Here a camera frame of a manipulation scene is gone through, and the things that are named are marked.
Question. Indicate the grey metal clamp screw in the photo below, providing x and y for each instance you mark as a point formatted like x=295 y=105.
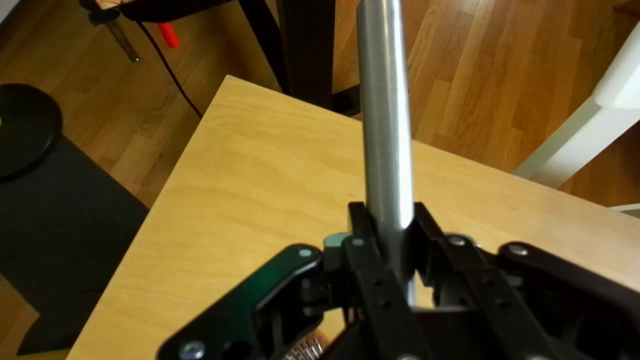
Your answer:
x=123 y=41

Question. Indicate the small red cylinder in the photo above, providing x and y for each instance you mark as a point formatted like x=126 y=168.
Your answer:
x=168 y=34

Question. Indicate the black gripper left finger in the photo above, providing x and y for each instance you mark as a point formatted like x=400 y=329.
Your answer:
x=267 y=301

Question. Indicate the white wooden cross-back chair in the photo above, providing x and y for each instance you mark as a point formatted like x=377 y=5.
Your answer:
x=600 y=122

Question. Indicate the grey metal rod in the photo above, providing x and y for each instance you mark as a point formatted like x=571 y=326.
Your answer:
x=386 y=132

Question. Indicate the black wheeled stand base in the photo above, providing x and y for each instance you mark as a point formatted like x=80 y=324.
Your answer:
x=302 y=47

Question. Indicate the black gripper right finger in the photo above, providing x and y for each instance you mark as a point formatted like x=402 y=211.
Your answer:
x=533 y=293

